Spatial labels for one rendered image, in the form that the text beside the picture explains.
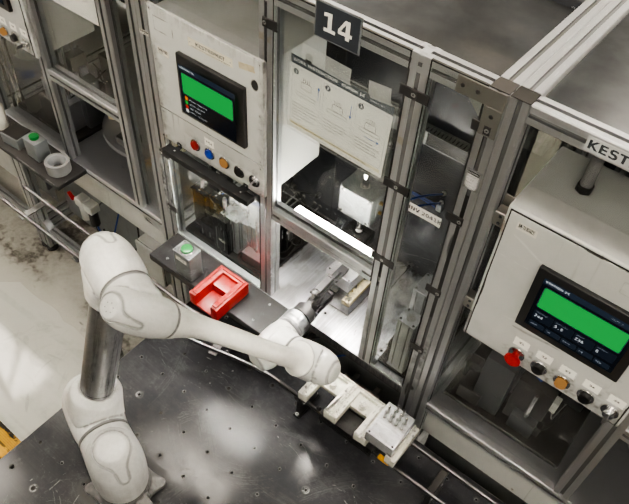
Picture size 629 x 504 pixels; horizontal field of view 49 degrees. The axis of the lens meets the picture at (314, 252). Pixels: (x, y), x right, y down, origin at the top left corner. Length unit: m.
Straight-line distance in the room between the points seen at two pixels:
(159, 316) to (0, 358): 1.92
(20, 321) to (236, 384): 1.49
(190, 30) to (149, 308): 0.73
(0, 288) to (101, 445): 1.85
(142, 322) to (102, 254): 0.21
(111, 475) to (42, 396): 1.32
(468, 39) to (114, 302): 0.97
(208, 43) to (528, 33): 0.79
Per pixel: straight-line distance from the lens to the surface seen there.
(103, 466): 2.07
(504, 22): 1.64
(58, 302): 3.64
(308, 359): 1.95
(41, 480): 2.39
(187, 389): 2.45
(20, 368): 3.47
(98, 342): 1.94
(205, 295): 2.36
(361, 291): 2.31
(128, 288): 1.66
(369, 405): 2.21
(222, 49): 1.83
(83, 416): 2.16
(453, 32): 1.57
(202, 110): 1.98
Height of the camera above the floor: 2.78
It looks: 49 degrees down
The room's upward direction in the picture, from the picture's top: 4 degrees clockwise
